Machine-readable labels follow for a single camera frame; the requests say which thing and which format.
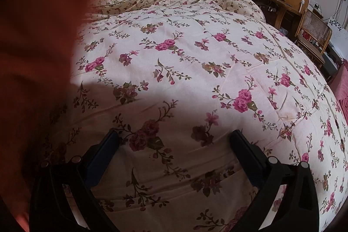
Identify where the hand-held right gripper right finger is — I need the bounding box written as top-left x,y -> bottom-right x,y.
230,129 -> 319,232

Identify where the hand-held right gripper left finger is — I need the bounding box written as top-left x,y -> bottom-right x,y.
28,129 -> 121,232

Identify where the orange quilted jacket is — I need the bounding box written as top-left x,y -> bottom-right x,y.
0,0 -> 123,232

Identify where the floral quilt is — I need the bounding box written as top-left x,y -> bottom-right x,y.
46,0 -> 348,232

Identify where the pink cloth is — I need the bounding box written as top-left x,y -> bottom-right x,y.
328,58 -> 348,113

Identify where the black storage box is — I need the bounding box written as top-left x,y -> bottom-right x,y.
322,42 -> 344,80

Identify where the rattan chair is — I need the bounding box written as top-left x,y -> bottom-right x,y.
294,8 -> 333,67

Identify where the wooden desk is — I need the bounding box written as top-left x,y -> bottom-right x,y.
254,0 -> 309,30

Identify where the white floral-print box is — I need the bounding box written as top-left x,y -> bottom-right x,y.
326,17 -> 347,31

